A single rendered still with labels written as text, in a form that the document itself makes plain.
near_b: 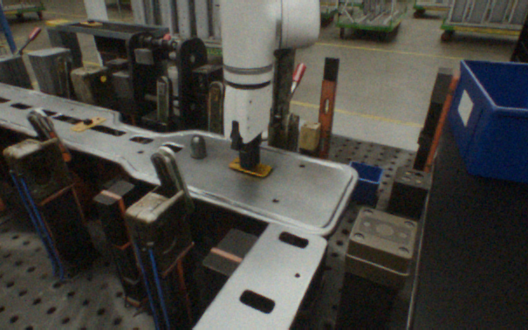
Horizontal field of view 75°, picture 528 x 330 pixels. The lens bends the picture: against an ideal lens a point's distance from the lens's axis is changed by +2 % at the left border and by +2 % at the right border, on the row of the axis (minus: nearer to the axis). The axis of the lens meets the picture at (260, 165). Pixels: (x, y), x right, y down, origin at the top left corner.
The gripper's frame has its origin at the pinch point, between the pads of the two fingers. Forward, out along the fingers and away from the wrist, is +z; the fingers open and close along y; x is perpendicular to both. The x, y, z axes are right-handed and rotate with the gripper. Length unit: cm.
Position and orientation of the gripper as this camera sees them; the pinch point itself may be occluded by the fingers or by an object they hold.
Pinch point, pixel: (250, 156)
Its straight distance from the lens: 67.2
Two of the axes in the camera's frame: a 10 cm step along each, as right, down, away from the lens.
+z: 0.0, 8.5, 5.3
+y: -4.5, 4.7, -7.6
